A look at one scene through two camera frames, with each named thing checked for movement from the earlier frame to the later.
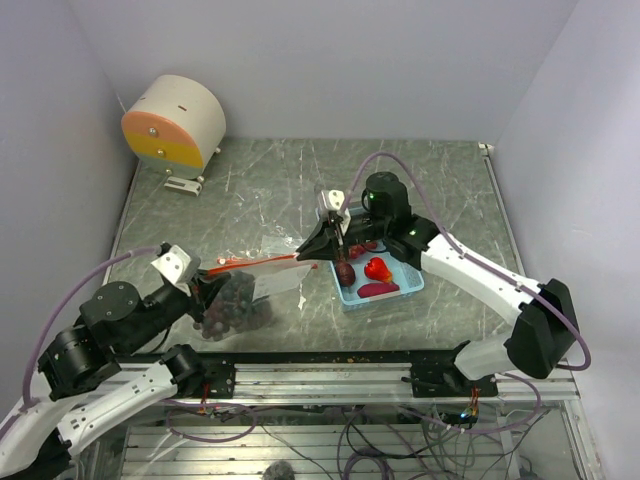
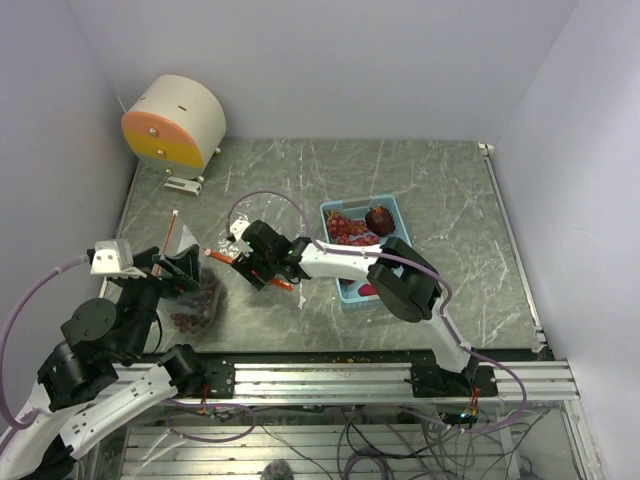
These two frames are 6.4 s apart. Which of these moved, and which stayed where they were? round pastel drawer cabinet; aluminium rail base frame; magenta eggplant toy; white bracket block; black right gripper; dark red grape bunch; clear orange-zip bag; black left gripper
Moved: clear orange-zip bag; dark red grape bunch; black right gripper; black left gripper
Stayed: round pastel drawer cabinet; magenta eggplant toy; aluminium rail base frame; white bracket block
